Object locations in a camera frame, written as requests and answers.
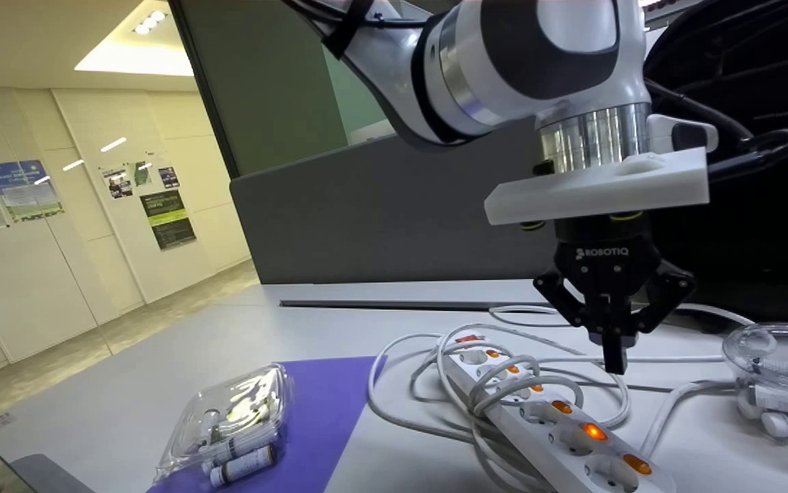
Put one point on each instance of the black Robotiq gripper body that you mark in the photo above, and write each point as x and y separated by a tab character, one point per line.
607	261

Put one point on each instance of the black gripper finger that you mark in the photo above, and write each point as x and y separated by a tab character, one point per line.
643	306
587	306

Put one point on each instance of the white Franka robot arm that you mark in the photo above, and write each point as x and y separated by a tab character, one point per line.
503	65

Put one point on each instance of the white gripper mounting plate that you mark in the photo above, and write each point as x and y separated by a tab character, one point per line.
595	194

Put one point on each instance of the clear bag with white parts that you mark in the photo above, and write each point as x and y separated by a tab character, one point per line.
781	380

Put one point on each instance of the grey desk partition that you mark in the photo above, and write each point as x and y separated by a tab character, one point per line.
384	214

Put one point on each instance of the purple mat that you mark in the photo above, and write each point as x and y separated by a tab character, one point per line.
325	420

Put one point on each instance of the clear bag of markers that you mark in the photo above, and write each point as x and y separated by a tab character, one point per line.
230	427

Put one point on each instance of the square ceiling light panel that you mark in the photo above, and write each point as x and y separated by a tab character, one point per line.
138	46

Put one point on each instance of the white multi-switch power strip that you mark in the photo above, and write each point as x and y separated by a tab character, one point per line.
548	427

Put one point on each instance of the black green wall poster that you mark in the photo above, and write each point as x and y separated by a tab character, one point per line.
167	221

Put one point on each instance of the small photo wall notice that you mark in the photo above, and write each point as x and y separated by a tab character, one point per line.
118	183

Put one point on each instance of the blue wall poster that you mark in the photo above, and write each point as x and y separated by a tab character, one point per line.
26	190

